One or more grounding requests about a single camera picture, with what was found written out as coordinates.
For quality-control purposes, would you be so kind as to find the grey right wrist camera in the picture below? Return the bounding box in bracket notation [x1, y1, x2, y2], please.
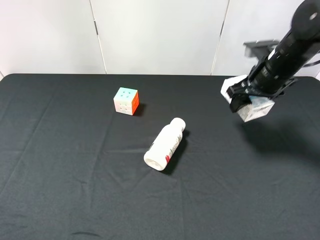
[243, 39, 280, 60]

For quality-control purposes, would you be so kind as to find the white blue carton box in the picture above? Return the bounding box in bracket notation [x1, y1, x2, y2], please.
[220, 74, 275, 123]

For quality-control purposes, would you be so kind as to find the pastel puzzle cube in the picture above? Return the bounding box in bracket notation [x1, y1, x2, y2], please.
[113, 87, 140, 116]

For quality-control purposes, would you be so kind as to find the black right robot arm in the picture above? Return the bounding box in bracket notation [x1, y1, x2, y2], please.
[226, 0, 320, 113]

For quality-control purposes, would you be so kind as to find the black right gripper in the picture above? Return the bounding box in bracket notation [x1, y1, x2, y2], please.
[226, 63, 298, 113]

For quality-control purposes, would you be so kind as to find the black tablecloth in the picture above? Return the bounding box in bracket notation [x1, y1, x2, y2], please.
[0, 74, 320, 240]

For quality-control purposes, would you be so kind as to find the white plastic bottle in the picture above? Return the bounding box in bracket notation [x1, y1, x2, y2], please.
[143, 117, 186, 171]

